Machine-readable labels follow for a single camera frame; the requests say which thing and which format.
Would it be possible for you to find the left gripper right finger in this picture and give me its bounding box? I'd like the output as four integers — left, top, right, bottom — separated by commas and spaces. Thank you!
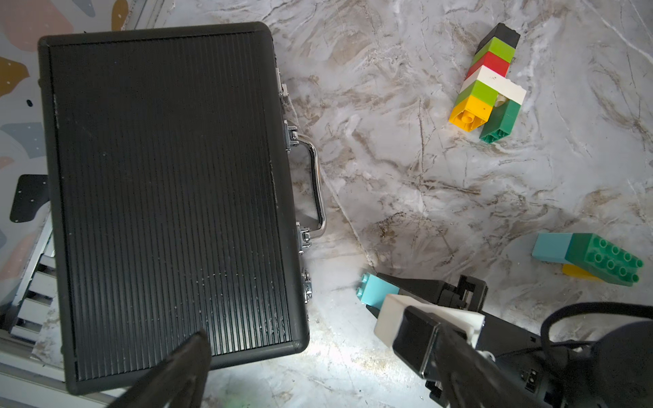
434, 324, 543, 407

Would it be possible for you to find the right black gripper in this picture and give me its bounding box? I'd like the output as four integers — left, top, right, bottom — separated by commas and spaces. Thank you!
377, 274, 566, 407

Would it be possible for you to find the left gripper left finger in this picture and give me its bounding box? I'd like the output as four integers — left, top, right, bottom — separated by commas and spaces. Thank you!
110, 330, 212, 407

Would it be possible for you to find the light blue lego brick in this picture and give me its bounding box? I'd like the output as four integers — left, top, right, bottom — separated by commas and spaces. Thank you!
532, 233, 573, 265
356, 273, 400, 309

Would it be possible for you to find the dark green long lego brick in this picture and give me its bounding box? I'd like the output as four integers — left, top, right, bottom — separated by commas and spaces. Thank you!
565, 233, 644, 287

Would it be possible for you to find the orange yellow lego brick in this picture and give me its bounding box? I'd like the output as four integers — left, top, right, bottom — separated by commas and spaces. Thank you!
449, 96, 493, 132

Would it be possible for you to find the white long lego brick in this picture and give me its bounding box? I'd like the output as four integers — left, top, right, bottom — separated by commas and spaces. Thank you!
460, 66, 526, 105

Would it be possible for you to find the red lego brick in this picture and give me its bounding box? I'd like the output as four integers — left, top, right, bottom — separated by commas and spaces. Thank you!
465, 52, 510, 78

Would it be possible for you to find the lime green lego brick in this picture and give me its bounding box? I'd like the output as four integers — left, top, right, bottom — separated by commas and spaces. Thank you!
472, 37, 515, 65
455, 81, 498, 106

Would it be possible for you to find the black small lego brick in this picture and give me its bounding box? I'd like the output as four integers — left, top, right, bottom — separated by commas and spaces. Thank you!
476, 23, 520, 52

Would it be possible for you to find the dark green small lego brick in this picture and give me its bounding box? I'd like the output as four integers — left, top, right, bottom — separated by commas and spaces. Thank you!
480, 100, 521, 144

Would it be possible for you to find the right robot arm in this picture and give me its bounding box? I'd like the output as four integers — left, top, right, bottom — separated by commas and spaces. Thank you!
366, 275, 652, 407

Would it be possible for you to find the black case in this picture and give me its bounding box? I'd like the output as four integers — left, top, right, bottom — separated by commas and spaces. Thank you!
37, 21, 309, 395

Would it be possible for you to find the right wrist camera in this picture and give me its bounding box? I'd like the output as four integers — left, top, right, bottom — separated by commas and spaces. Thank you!
374, 294, 486, 382

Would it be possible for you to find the aluminium front rail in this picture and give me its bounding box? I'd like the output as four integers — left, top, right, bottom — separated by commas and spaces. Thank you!
1, 216, 122, 407

